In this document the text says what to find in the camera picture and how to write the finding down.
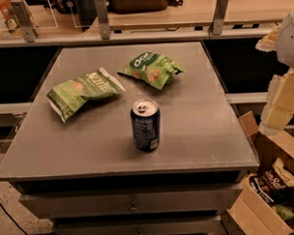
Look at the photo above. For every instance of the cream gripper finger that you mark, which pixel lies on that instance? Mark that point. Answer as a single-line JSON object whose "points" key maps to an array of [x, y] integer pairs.
{"points": [[279, 108], [269, 41]]}

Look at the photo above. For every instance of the green Kettle jalapeno chip bag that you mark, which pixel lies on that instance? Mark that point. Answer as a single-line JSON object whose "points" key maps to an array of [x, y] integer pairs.
{"points": [[71, 95]]}

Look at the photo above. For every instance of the cream snack bag in box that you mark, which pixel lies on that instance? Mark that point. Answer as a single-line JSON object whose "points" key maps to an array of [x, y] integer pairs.
{"points": [[286, 176]]}

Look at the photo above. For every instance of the dark snack bag in box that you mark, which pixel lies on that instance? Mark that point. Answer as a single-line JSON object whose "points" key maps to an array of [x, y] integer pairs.
{"points": [[269, 186]]}

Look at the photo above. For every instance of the green snack bag in box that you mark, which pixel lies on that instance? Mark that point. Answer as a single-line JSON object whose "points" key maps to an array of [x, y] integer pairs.
{"points": [[286, 213]]}

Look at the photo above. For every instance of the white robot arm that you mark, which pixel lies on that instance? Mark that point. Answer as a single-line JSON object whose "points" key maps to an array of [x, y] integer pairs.
{"points": [[285, 42]]}

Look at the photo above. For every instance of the middle metal bracket post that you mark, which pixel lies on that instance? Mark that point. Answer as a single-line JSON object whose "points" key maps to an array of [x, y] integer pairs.
{"points": [[103, 21]]}

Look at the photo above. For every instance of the cardboard box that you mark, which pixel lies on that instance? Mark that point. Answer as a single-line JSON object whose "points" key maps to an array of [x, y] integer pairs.
{"points": [[266, 204]]}

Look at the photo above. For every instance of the blue soda can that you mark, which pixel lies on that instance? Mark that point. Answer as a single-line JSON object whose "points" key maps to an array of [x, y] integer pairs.
{"points": [[145, 116]]}

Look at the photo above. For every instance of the orange snack package behind glass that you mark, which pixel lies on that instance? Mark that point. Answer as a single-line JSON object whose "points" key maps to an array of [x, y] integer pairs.
{"points": [[8, 13]]}

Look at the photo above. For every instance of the grey drawer cabinet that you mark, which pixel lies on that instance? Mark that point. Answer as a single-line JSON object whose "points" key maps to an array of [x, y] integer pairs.
{"points": [[149, 162]]}

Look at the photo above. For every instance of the left metal bracket post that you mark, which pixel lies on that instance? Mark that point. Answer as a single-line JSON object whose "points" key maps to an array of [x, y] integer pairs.
{"points": [[23, 19]]}

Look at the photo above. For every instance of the upper drawer handle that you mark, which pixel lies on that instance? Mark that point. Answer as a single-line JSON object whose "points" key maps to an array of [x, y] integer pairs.
{"points": [[132, 207]]}

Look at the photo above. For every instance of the brown bag on counter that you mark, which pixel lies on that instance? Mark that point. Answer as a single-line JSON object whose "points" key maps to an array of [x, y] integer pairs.
{"points": [[137, 6]]}

